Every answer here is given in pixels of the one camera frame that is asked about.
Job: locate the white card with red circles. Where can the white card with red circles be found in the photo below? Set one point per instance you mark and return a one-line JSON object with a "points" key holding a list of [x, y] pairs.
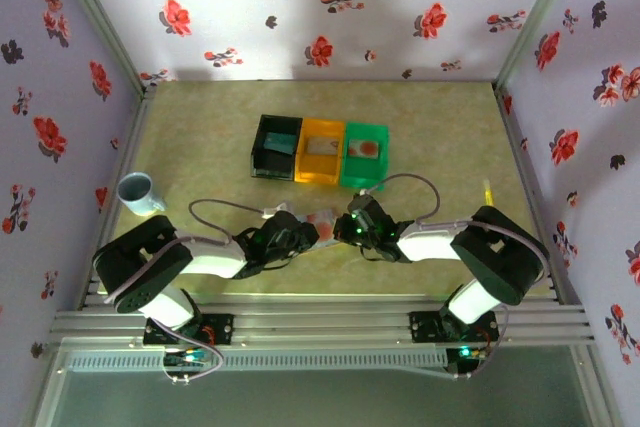
{"points": [[325, 232], [365, 148]]}

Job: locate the teal plastic card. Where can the teal plastic card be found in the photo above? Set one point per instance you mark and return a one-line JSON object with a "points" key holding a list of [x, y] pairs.
{"points": [[280, 143]]}

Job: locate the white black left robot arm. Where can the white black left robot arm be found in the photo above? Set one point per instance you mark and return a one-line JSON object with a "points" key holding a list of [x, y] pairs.
{"points": [[210, 264]]}

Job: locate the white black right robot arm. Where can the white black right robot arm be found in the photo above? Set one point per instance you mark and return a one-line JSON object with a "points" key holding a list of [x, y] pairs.
{"points": [[430, 244]]}

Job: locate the grey beige card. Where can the grey beige card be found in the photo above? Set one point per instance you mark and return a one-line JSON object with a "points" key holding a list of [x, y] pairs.
{"points": [[323, 145]]}

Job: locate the green plastic bin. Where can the green plastic bin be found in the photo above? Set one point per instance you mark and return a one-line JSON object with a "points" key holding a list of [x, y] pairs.
{"points": [[362, 172]]}

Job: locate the yellow plastic bin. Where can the yellow plastic bin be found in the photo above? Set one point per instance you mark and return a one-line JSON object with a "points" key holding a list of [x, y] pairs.
{"points": [[317, 169]]}

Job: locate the black plastic bin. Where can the black plastic bin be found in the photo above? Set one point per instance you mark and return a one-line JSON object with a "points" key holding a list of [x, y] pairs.
{"points": [[272, 167]]}

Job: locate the yellow pen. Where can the yellow pen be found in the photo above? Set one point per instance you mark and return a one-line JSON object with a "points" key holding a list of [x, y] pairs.
{"points": [[487, 192]]}

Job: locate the circuit board with LED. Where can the circuit board with LED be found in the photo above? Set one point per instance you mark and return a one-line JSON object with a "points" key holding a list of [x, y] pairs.
{"points": [[465, 352], [187, 358]]}

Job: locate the blue grey mug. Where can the blue grey mug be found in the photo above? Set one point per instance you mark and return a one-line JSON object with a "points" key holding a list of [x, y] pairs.
{"points": [[137, 194]]}

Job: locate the aluminium front rail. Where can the aluminium front rail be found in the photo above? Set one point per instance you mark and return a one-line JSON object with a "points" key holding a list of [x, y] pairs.
{"points": [[320, 327]]}

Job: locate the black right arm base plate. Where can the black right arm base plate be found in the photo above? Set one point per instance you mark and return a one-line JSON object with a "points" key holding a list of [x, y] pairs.
{"points": [[422, 327]]}

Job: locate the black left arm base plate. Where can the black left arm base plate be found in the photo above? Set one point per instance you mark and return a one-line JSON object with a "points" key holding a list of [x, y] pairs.
{"points": [[222, 329]]}

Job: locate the aluminium side rail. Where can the aluminium side rail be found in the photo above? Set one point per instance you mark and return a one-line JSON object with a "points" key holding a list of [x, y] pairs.
{"points": [[517, 147], [131, 147]]}

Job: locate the aluminium corner post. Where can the aluminium corner post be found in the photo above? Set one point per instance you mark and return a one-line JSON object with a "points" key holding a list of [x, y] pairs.
{"points": [[537, 17], [101, 17]]}

